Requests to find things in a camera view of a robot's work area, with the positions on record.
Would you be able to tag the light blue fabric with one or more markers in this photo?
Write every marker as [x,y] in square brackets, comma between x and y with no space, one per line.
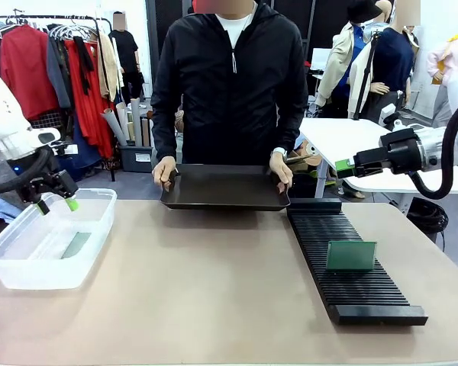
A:
[9,211]

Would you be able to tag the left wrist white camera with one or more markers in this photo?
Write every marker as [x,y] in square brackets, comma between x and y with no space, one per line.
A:
[47,136]

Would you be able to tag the mannequin in pink hoodie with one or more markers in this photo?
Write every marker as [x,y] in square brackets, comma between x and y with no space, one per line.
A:
[442,61]

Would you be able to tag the beige hanging garment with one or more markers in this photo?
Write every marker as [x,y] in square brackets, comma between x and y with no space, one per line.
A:
[107,72]

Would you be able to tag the black metal clothes rack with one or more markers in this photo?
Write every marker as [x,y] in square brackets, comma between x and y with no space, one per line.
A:
[61,17]

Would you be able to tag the plaid skirt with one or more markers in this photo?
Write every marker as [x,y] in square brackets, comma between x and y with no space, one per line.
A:
[47,121]

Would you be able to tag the person's right forearm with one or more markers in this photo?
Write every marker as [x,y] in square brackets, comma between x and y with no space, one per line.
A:
[166,137]

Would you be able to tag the dark blue denim garment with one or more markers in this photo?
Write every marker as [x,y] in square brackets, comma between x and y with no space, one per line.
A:
[86,150]

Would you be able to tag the green PCB with pale edge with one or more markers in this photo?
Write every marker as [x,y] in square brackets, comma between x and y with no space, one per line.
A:
[351,256]

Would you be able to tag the brown cardboard box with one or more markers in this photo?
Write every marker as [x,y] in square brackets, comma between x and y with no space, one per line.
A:
[301,162]

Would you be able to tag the person's right hand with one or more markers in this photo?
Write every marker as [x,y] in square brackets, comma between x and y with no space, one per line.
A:
[164,169]

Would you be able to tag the bystander in black shirt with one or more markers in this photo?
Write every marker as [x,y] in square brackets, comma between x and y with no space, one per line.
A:
[124,49]

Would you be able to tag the black scarf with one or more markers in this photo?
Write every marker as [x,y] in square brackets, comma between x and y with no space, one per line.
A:
[84,61]

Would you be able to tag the brown cardboard roll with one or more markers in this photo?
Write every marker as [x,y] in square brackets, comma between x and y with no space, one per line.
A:
[146,131]

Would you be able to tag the grey hanging garment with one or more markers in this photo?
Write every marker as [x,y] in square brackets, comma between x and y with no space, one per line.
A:
[57,76]

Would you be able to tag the long red dress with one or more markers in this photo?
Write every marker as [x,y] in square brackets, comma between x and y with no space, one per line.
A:
[88,114]

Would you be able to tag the wrist white camera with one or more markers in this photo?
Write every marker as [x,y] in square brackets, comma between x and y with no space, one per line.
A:
[47,136]
[391,118]

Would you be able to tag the dark green PCB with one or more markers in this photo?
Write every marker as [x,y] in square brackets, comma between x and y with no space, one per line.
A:
[75,246]

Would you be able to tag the grey paper roll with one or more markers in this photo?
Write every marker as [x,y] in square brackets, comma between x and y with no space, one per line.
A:
[112,126]

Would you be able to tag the black slotted PCB rack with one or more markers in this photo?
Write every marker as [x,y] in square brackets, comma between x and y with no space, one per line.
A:
[347,293]

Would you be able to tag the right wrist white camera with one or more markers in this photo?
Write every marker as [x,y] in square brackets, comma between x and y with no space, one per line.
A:
[391,118]

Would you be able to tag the tall beige paper roll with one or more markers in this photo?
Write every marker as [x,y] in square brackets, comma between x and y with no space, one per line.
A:
[136,122]

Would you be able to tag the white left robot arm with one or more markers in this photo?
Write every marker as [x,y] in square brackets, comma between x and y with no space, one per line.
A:
[4,114]

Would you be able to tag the grey storage crate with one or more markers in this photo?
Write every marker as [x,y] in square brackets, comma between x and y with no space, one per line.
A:
[135,160]

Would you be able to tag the black bucket hat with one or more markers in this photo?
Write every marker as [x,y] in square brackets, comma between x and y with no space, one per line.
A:
[362,11]

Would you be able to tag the white wristwatch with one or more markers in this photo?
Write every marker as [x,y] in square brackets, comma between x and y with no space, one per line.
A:
[279,151]

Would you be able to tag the black rectangular tray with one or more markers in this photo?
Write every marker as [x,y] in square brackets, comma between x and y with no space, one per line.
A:
[221,187]

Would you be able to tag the person's left forearm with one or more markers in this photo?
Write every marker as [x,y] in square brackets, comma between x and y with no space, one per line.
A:
[292,129]

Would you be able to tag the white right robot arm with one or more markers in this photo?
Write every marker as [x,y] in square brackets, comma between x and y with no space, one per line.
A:
[435,150]

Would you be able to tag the white table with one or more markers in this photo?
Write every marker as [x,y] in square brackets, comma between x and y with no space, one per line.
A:
[336,141]

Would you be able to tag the mannequin in navy top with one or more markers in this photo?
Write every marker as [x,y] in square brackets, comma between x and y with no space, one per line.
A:
[393,61]

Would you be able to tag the clear plastic storage box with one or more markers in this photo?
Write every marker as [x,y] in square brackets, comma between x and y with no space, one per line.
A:
[99,191]

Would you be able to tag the person's left hand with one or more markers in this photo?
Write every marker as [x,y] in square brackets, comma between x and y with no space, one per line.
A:
[280,169]

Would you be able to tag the mannequin in beige coat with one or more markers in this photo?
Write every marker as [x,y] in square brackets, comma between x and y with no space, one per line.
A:
[337,65]

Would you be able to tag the person in black jacket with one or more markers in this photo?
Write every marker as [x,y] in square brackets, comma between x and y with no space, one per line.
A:
[229,95]

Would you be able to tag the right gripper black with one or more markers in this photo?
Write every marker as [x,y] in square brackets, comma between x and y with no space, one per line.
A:
[400,152]

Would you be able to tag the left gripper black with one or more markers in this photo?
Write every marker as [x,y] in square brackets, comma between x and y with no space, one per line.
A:
[46,185]

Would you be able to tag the cream paper roll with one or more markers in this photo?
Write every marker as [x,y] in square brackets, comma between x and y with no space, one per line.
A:
[123,122]

